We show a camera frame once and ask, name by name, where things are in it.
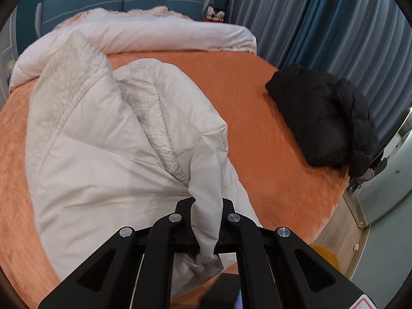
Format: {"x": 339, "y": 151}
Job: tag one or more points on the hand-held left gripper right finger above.
{"x": 229, "y": 214}

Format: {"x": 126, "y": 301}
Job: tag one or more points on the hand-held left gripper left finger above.
{"x": 185, "y": 219}

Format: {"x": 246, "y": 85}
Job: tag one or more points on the white quilted jacket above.
{"x": 112, "y": 167}

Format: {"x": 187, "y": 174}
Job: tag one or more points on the yellow round object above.
{"x": 325, "y": 255}

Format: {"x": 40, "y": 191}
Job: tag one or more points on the orange bed blanket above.
{"x": 251, "y": 103}

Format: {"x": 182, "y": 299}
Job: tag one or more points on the black puffer jacket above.
{"x": 322, "y": 119}

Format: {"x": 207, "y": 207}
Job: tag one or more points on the gold framed mirror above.
{"x": 386, "y": 183}

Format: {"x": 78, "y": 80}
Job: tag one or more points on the pale pink duvet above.
{"x": 161, "y": 35}

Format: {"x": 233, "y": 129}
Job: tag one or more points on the black white plush toy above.
{"x": 210, "y": 12}
{"x": 220, "y": 14}

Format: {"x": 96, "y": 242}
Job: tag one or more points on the grey and blue curtain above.
{"x": 305, "y": 22}

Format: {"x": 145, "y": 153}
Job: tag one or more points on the pink fluffy blanket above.
{"x": 161, "y": 11}

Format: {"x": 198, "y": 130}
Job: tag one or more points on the white wardrobe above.
{"x": 6, "y": 45}

